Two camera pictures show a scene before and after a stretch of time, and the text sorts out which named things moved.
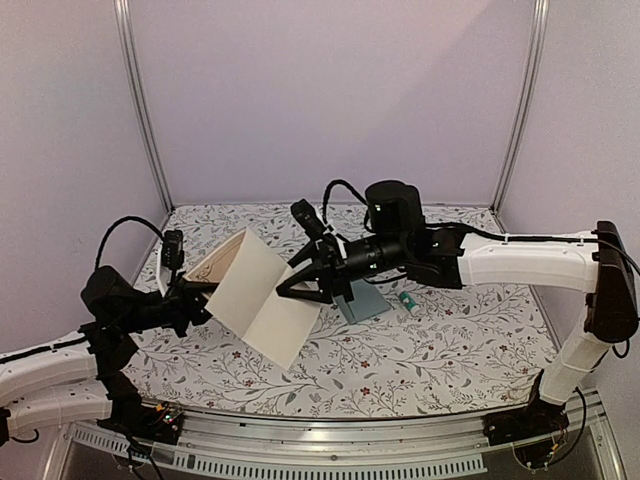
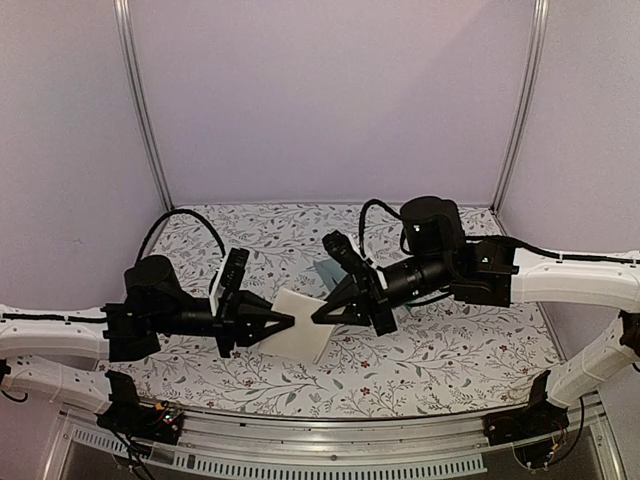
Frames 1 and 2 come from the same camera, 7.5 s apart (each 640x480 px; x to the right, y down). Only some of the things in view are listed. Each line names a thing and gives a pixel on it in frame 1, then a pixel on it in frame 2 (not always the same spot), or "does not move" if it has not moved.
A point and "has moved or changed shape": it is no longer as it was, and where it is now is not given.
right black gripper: [327, 257] to [358, 312]
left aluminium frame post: [124, 28] does not move
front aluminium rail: [226, 445] does not move
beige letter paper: [246, 297] has moved or changed shape
